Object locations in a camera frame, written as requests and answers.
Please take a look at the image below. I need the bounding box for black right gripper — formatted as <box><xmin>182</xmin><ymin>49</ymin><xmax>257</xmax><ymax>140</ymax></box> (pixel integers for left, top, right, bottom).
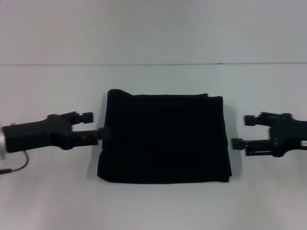
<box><xmin>231</xmin><ymin>112</ymin><xmax>307</xmax><ymax>158</ymax></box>

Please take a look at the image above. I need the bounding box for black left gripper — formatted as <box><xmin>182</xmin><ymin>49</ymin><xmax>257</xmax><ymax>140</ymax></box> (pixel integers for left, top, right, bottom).
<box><xmin>2</xmin><ymin>111</ymin><xmax>111</xmax><ymax>154</ymax></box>

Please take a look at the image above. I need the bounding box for black shirt with FREE print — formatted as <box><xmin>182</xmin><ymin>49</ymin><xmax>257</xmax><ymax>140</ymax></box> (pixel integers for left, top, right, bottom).
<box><xmin>96</xmin><ymin>89</ymin><xmax>233</xmax><ymax>185</ymax></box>

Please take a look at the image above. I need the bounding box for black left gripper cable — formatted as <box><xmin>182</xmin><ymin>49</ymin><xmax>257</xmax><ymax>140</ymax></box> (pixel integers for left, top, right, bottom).
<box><xmin>0</xmin><ymin>150</ymin><xmax>30</xmax><ymax>174</ymax></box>

